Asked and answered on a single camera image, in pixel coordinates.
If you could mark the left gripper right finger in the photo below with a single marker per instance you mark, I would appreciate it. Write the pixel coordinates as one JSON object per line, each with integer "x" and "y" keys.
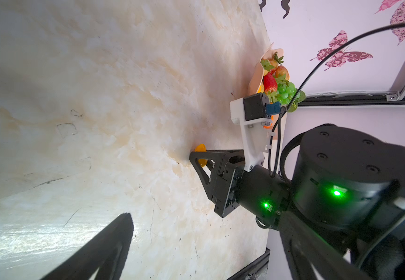
{"x": 307, "y": 253}

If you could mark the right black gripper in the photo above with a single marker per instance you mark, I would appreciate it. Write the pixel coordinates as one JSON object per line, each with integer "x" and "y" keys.
{"x": 221, "y": 186}

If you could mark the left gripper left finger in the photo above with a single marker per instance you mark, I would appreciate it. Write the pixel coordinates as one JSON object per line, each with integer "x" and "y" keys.
{"x": 104, "y": 256}

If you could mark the pink leaf-shaped bowl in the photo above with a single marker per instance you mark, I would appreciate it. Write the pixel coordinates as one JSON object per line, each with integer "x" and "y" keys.
{"x": 257, "y": 76}

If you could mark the green grape bunch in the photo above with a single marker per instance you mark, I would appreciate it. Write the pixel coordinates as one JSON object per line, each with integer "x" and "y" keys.
{"x": 287, "y": 95}

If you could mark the lone red strawberry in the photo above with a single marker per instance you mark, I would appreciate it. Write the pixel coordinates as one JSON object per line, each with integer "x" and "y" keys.
{"x": 281, "y": 73}

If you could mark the large orange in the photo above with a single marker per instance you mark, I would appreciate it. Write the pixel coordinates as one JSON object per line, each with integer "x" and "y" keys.
{"x": 270, "y": 123}

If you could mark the pale red strawberry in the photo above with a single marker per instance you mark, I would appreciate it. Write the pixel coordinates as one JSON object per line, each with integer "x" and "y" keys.
{"x": 276, "y": 61}

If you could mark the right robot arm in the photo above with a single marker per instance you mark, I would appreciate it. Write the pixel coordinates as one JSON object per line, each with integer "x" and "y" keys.
{"x": 342, "y": 214}

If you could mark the black base frame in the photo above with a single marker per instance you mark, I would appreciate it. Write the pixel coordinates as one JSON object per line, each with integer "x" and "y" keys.
{"x": 256, "y": 270}

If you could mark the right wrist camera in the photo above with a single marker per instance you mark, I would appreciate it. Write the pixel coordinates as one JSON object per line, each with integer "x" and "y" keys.
{"x": 250, "y": 113}

